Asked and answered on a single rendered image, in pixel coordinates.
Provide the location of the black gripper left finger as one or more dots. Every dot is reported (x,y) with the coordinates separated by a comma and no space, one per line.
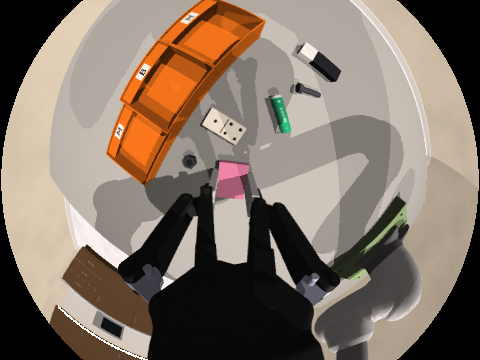
(144,269)

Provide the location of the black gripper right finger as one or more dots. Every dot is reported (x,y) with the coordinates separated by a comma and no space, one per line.
(312,277)

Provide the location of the green battery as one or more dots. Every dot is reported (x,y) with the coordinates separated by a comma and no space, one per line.
(281,113)

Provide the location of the pink rectangular block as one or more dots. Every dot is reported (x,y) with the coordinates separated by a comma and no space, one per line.
(232,179)

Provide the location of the black bolt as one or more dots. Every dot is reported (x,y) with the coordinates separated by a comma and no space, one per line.
(300,88)

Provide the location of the orange rack of bins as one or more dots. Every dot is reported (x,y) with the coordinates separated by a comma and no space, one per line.
(162,86)

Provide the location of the black and white eraser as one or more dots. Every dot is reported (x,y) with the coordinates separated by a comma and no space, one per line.
(319,62)

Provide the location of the white domino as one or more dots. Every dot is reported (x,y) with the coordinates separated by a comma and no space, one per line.
(224,126)

